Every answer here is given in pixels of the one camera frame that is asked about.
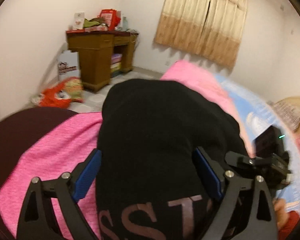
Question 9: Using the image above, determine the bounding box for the white card box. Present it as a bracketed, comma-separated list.
[72, 12, 85, 30]

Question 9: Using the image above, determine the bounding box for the white printed paper bag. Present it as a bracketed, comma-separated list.
[57, 50, 80, 81]

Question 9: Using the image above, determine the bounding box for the beige patterned curtain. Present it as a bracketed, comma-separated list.
[154, 0, 248, 70]

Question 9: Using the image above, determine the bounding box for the black hooded zip jacket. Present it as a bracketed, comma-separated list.
[96, 79, 247, 239]

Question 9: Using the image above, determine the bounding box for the red gift box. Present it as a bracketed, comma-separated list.
[100, 9, 121, 31]

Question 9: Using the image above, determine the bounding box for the person right hand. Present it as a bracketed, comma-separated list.
[273, 198, 289, 230]

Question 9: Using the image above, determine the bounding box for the brown wooden desk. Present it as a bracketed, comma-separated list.
[66, 30, 138, 92]

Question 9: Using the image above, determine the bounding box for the red jacket sleeve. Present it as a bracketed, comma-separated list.
[277, 211, 300, 240]

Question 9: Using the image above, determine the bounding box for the grey patterned pillow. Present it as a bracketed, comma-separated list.
[272, 99, 300, 132]

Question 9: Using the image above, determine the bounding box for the orange floral floor bag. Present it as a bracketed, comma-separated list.
[31, 77, 83, 109]

